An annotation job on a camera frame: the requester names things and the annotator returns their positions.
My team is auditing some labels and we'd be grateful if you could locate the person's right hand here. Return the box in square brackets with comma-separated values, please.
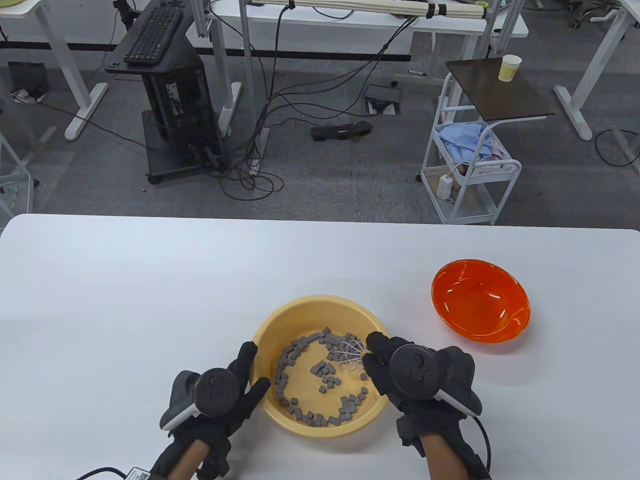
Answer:
[361, 332, 481, 448]

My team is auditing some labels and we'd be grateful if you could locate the person's left hand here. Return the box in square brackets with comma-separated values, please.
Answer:
[167, 341, 271, 445]

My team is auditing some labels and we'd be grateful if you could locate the whisk with wooden handle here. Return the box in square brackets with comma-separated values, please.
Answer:
[327, 340, 371, 371]

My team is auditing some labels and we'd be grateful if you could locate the black hand controller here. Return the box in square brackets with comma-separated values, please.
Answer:
[159, 368, 240, 432]
[389, 345, 483, 417]

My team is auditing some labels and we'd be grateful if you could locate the pile of grey toy blocks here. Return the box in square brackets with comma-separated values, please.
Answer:
[274, 327, 371, 427]

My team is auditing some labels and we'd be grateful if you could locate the yellow plastic basin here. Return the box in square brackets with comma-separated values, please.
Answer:
[251, 295, 396, 439]

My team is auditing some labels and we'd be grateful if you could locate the orange plastic bowl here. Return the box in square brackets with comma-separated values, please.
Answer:
[431, 259, 531, 343]

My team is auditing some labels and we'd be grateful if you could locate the person's left forearm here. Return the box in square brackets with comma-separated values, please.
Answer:
[150, 432, 233, 480]

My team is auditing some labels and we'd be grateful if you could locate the person's right forearm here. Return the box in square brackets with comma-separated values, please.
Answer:
[422, 430, 493, 480]

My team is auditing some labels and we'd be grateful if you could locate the white rolling cart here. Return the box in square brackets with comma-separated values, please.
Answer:
[416, 72, 522, 226]

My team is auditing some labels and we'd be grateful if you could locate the black power strip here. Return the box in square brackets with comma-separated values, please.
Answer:
[310, 121, 374, 142]

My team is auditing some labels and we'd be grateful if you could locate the blue cloth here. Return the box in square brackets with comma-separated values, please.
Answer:
[436, 122, 493, 163]

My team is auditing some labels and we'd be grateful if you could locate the black floor socket box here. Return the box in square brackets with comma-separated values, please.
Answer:
[363, 84, 404, 116]

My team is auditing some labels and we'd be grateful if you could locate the black computer stand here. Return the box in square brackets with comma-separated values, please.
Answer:
[103, 0, 224, 185]

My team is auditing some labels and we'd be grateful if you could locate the dark brown side table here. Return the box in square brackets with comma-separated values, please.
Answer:
[445, 57, 556, 122]

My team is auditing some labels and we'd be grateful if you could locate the white metal rack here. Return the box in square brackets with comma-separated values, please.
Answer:
[0, 132, 36, 221]

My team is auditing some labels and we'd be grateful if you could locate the yellow paper cup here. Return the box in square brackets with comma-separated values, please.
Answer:
[498, 54, 523, 82]

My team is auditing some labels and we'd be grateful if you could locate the long white desk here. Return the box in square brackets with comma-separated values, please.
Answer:
[207, 10, 529, 138]

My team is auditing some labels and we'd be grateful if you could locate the black keyboard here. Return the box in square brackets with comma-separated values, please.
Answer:
[123, 5, 185, 67]

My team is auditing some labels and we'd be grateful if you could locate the white desk with angled leg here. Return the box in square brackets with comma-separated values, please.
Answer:
[553, 0, 640, 142]

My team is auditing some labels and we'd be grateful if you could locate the black box under desk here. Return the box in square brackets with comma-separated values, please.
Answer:
[7, 61, 48, 98]

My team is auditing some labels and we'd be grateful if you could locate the office chair base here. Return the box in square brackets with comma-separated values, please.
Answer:
[570, 0, 621, 29]

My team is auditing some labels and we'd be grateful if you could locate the black glove cable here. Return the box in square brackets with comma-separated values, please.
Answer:
[75, 465, 131, 480]

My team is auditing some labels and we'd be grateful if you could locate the tangle of black cables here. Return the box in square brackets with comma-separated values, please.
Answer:
[218, 0, 426, 202]

